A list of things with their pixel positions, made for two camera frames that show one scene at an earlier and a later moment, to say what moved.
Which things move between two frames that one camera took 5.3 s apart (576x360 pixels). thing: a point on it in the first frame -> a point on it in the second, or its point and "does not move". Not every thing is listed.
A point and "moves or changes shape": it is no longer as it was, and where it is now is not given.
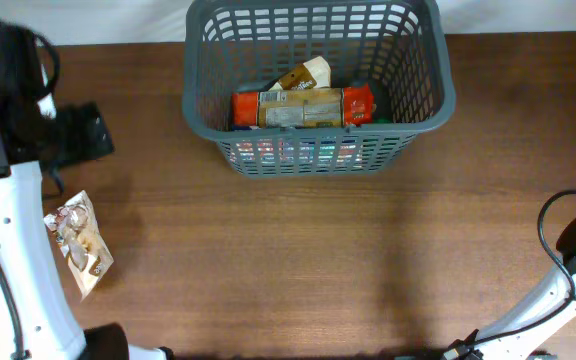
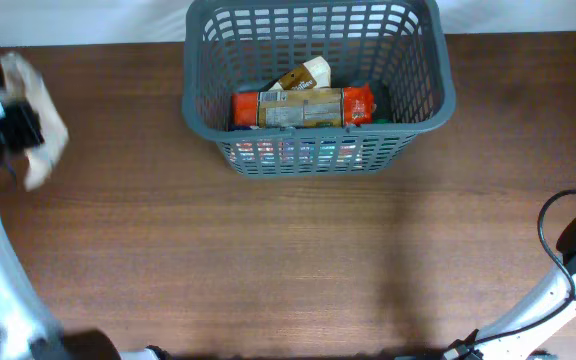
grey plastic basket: [239, 46] does not move
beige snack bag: [315, 72] does not move
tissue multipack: [297, 152] does not move
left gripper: [88, 130] -> [23, 119]
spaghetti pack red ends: [350, 106] does not move
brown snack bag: [76, 230] moves or changes shape
